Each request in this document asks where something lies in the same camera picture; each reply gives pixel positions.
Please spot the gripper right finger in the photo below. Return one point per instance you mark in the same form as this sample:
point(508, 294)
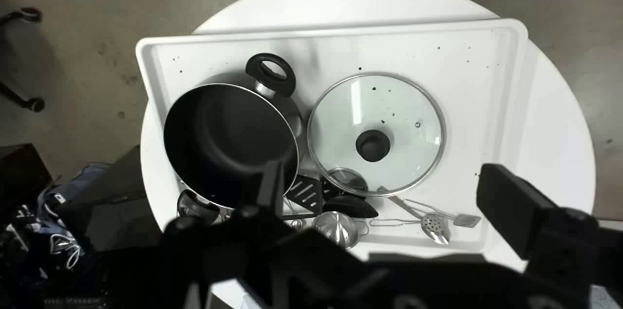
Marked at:
point(511, 207)

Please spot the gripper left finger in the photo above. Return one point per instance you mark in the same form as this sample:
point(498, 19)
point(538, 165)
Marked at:
point(272, 260)

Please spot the small steel pot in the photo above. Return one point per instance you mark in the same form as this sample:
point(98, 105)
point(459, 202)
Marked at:
point(194, 207)
point(336, 228)

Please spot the black pot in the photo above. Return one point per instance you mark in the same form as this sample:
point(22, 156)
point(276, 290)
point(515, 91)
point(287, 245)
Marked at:
point(224, 143)

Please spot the large glass lid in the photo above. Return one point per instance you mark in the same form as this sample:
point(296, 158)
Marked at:
point(389, 104)

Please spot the small steel spatula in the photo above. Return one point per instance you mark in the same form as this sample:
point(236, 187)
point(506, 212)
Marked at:
point(467, 221)

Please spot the black slotted spatula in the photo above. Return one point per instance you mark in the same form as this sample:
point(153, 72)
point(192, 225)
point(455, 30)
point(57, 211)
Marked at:
point(305, 193)

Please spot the steel slotted spoon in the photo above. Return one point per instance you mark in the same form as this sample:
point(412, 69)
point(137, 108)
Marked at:
point(434, 227)

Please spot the small black pan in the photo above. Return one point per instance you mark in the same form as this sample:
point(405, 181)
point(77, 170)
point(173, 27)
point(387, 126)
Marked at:
point(350, 207)

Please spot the white plastic tray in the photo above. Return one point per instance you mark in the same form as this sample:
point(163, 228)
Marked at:
point(477, 80)

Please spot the blue and white bag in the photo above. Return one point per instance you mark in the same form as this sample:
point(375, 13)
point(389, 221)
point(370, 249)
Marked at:
point(58, 245)

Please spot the black box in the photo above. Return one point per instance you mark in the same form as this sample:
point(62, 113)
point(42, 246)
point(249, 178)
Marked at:
point(22, 172)

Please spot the black chair base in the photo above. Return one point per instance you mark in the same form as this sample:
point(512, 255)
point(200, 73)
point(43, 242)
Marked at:
point(30, 103)

